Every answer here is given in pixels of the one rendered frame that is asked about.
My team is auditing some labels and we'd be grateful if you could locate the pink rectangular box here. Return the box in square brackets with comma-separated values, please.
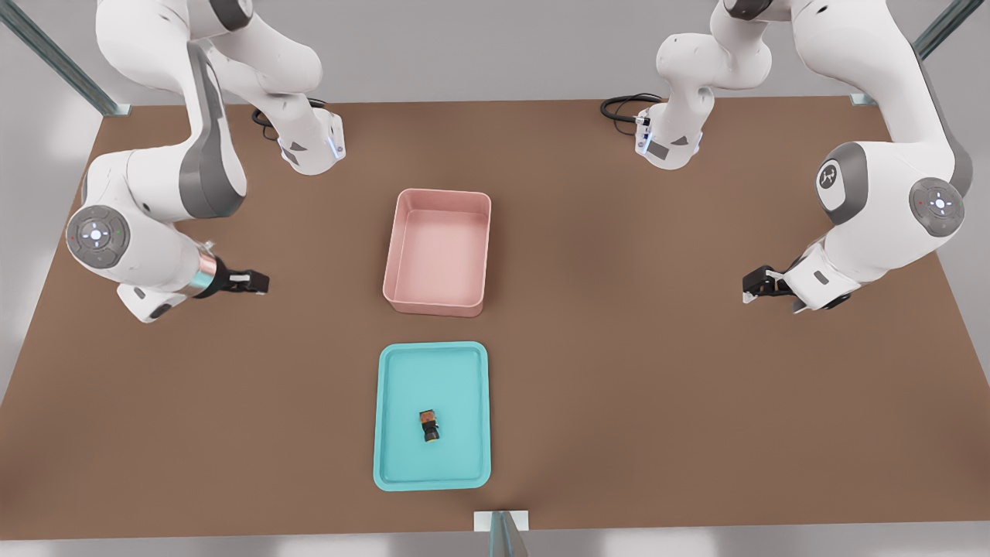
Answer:
[382, 187, 493, 319]

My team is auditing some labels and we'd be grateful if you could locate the pale blue-green tray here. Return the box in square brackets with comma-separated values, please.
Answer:
[373, 340, 493, 494]

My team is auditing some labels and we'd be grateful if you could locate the black cable loop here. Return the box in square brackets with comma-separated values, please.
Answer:
[251, 96, 329, 143]
[600, 92, 667, 141]

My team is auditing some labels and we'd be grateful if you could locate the silver frame post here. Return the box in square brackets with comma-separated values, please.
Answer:
[473, 510, 531, 557]
[0, 0, 133, 118]
[849, 0, 990, 108]

